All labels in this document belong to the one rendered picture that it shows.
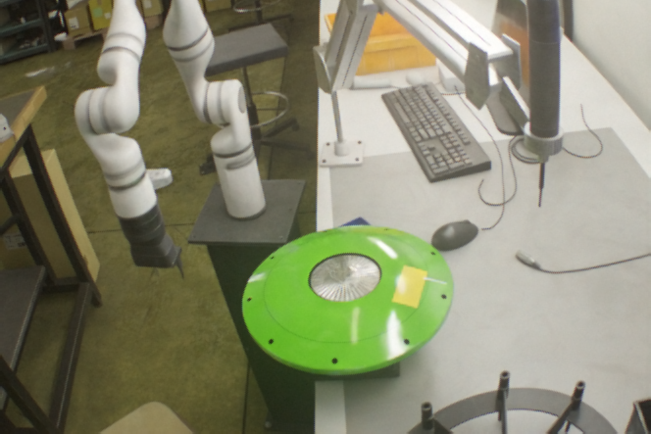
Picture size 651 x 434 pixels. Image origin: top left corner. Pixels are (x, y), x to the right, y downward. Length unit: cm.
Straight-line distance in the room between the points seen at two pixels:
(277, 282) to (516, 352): 41
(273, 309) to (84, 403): 159
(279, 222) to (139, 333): 124
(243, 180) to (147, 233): 48
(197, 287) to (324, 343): 184
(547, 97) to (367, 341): 40
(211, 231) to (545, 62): 100
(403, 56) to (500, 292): 98
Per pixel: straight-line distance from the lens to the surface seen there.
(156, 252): 100
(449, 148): 145
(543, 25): 63
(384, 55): 188
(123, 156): 90
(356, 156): 148
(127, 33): 94
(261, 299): 91
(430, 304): 87
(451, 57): 82
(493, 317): 106
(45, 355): 266
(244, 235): 142
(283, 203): 149
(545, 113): 67
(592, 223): 128
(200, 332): 244
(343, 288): 88
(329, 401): 96
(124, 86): 87
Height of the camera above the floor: 169
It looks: 33 degrees down
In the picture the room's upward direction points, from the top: 9 degrees counter-clockwise
